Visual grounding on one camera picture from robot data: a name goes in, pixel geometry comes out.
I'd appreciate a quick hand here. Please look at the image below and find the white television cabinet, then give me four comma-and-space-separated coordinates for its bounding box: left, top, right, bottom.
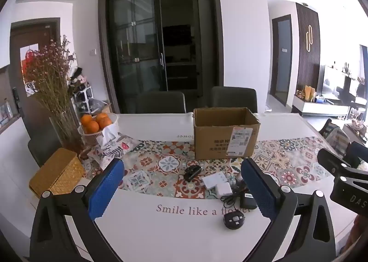
292, 96, 353, 119

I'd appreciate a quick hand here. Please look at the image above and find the brown entrance door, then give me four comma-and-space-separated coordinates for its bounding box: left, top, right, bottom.
10, 18, 61, 136

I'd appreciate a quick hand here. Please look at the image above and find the white shoe rack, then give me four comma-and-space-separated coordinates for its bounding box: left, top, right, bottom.
69, 66, 112, 114

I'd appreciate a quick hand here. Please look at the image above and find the dark interior door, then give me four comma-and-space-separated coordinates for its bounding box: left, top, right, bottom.
272, 15, 292, 107

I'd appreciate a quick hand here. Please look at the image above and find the gold wall ornament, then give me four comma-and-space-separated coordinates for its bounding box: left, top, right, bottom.
305, 24, 314, 52

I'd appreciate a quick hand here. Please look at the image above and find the round black remote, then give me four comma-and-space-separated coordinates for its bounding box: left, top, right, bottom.
223, 211, 245, 229

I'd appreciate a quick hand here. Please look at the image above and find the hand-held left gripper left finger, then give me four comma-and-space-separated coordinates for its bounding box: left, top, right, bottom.
29, 158, 125, 262

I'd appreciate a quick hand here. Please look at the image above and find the yellow woven storage box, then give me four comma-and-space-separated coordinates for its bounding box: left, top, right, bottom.
29, 148, 86, 199

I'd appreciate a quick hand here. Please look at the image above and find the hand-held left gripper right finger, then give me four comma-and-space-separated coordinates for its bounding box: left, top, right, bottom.
241, 158, 337, 262

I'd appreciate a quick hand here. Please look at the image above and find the clear glass vase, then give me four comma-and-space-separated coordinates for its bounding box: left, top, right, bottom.
49, 109, 84, 159

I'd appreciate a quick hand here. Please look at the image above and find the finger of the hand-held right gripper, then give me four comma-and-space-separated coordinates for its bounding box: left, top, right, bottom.
317, 148, 353, 178
345, 141, 368, 166

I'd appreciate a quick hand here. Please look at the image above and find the person's right forearm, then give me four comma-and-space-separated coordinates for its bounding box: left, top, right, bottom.
343, 213, 368, 254

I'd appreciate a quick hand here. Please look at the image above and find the dark grey dining chair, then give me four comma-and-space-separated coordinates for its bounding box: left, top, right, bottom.
136, 91, 187, 114
28, 132, 62, 167
210, 86, 258, 113

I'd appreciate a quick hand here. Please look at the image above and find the white fruit basket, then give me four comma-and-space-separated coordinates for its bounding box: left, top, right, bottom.
78, 113, 120, 146

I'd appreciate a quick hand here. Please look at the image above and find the red door hanging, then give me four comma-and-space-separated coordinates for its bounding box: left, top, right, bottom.
20, 45, 43, 97

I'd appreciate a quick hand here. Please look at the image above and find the flat screen television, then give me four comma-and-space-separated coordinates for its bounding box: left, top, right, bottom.
322, 65, 360, 101

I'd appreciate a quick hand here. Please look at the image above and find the dried flower bouquet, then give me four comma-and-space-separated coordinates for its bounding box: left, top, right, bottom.
21, 35, 78, 119

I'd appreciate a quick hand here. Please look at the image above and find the dark framed glass sliding door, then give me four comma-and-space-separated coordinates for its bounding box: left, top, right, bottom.
98, 0, 225, 114

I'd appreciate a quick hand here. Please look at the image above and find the black power adapter with cable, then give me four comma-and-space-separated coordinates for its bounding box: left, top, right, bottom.
221, 176, 258, 210

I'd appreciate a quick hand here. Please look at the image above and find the striped fabric armchair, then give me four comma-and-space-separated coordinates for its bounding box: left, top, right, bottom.
322, 119, 350, 150

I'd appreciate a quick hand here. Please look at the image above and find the floral fabric tissue cover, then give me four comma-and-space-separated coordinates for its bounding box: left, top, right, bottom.
88, 127, 146, 165

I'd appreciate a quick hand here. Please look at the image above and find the small black device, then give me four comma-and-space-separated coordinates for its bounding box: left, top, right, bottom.
184, 166, 202, 181

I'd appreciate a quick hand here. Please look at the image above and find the white charger adapter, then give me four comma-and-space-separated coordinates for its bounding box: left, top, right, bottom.
216, 183, 233, 196

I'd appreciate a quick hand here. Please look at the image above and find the tile pattern tablecloth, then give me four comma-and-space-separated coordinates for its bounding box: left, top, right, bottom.
29, 112, 360, 262

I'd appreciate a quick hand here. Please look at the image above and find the brown cardboard box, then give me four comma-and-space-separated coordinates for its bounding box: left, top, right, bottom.
193, 107, 261, 160

